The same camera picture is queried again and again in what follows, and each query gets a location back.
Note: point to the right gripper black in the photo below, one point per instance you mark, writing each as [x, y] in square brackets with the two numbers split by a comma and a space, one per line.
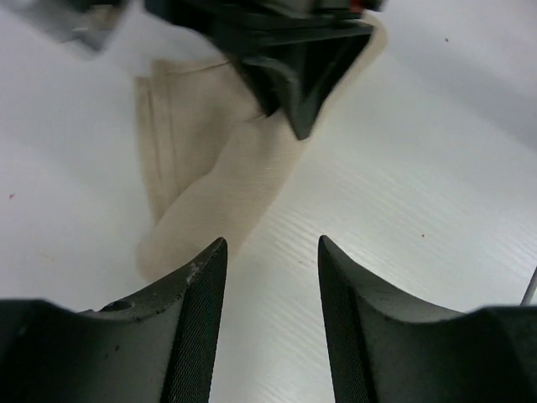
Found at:
[292, 71]

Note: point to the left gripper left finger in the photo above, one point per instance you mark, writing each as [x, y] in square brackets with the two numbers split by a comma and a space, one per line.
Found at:
[156, 345]

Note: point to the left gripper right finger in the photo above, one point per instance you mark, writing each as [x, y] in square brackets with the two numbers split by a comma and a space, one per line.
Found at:
[386, 345]

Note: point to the beige cloth napkin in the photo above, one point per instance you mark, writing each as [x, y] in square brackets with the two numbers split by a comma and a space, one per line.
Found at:
[212, 162]

